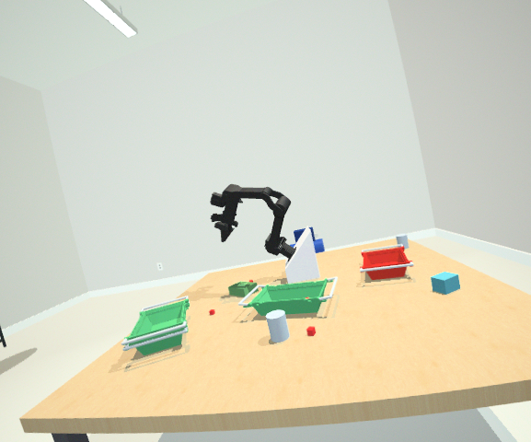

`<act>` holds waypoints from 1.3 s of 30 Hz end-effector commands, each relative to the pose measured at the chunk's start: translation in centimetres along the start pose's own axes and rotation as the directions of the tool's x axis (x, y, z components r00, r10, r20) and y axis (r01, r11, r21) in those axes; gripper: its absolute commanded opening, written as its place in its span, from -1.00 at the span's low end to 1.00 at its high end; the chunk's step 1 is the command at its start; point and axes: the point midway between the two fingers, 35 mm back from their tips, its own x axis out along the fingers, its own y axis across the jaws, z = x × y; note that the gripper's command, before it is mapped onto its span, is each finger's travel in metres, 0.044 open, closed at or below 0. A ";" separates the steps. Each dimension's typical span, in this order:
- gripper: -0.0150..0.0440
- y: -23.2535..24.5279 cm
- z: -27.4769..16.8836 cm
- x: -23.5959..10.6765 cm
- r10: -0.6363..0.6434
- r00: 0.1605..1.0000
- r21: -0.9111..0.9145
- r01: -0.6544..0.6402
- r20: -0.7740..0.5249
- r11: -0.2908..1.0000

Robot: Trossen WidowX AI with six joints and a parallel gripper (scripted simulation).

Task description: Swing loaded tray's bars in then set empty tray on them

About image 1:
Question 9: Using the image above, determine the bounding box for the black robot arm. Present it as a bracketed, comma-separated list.
[210, 184, 296, 261]

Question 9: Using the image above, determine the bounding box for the small blue block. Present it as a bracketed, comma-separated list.
[431, 272, 460, 295]

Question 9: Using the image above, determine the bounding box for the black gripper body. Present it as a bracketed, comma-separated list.
[214, 210, 238, 231]

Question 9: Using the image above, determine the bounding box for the grey cylinder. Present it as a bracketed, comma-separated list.
[396, 234, 410, 249]
[266, 310, 290, 343]

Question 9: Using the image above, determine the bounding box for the light green rectangular block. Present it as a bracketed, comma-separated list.
[227, 282, 257, 297]

